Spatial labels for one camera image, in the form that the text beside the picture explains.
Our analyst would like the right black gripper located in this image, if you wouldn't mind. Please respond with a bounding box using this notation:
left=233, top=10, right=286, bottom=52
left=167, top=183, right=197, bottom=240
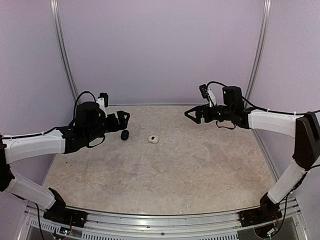
left=184, top=103, right=233, bottom=124

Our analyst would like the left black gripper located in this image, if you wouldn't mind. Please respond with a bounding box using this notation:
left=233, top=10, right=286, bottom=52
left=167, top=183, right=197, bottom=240
left=85, top=110, right=130, bottom=143

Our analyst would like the black earbud charging case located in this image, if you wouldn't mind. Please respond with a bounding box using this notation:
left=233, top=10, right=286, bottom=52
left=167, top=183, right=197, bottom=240
left=120, top=129, right=130, bottom=141

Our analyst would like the white earbud charging case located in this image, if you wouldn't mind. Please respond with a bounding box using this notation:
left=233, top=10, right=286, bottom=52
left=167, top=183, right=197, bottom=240
left=148, top=135, right=160, bottom=144

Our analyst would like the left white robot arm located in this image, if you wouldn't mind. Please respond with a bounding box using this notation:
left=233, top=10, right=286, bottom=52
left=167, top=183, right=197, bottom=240
left=0, top=100, right=130, bottom=223

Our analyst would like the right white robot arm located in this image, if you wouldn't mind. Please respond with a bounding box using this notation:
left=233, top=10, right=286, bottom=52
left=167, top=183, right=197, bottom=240
left=184, top=84, right=320, bottom=222

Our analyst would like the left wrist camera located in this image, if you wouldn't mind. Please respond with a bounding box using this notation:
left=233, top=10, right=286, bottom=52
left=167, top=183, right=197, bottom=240
left=96, top=92, right=109, bottom=115

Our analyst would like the left camera cable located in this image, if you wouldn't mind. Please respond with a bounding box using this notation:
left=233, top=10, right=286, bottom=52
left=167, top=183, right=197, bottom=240
left=74, top=91, right=97, bottom=106

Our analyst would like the camera cable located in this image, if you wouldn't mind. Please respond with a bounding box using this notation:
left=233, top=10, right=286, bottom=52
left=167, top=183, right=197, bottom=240
left=207, top=80, right=320, bottom=116
left=74, top=91, right=97, bottom=106

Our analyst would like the right camera cable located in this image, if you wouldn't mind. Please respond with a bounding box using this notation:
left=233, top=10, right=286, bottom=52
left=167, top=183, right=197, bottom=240
left=207, top=80, right=320, bottom=116

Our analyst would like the right aluminium frame post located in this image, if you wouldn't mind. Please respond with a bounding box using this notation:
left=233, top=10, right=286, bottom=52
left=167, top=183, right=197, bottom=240
left=245, top=0, right=272, bottom=100

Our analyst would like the front aluminium rail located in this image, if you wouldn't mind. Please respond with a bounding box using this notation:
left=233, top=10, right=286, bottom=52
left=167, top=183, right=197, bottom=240
left=16, top=198, right=309, bottom=240

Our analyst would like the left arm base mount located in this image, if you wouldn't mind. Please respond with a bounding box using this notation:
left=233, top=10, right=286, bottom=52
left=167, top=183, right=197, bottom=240
left=43, top=205, right=88, bottom=228

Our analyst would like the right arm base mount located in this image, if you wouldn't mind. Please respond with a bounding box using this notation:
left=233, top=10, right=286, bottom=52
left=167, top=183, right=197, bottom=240
left=238, top=207, right=283, bottom=227

